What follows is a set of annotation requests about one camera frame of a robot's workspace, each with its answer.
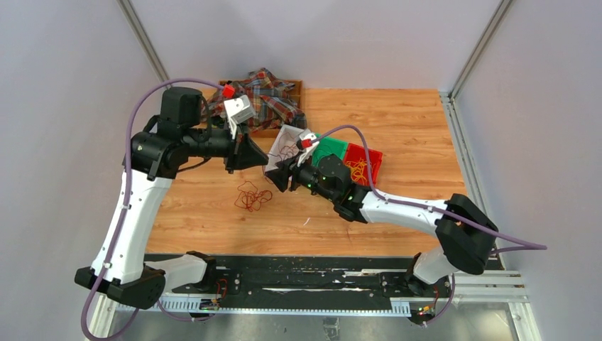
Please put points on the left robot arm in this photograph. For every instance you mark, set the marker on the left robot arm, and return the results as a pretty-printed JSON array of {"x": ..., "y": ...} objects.
[{"x": 152, "y": 161}]

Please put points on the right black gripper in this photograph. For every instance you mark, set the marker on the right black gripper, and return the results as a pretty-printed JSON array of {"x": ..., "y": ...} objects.
[{"x": 280, "y": 175}]

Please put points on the aluminium frame rail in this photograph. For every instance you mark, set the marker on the aluminium frame rail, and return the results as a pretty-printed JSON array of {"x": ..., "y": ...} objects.
[{"x": 493, "y": 287}]

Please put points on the green plastic bin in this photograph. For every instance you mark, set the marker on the green plastic bin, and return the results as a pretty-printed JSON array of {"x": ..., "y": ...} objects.
[{"x": 328, "y": 146}]

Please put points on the red plastic bin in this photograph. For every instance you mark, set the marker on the red plastic bin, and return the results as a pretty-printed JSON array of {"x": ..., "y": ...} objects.
[{"x": 356, "y": 160}]

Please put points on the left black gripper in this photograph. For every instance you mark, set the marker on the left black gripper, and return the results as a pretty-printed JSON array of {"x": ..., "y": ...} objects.
[{"x": 249, "y": 154}]

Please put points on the plaid shirt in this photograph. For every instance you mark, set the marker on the plaid shirt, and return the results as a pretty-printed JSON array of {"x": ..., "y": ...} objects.
[{"x": 273, "y": 99}]

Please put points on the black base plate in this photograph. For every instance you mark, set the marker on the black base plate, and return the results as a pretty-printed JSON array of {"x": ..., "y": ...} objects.
[{"x": 316, "y": 283}]

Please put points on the white plastic bin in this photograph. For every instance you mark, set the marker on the white plastic bin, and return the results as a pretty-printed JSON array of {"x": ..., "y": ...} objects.
[{"x": 284, "y": 146}]

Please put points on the wooden tray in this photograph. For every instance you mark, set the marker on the wooden tray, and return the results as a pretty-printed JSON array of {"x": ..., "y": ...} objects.
[{"x": 294, "y": 87}]

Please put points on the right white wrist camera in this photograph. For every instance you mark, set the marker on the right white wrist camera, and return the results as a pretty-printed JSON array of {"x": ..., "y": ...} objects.
[{"x": 307, "y": 143}]

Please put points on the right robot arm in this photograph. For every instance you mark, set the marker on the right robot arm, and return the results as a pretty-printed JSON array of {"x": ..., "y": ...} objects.
[{"x": 465, "y": 234}]

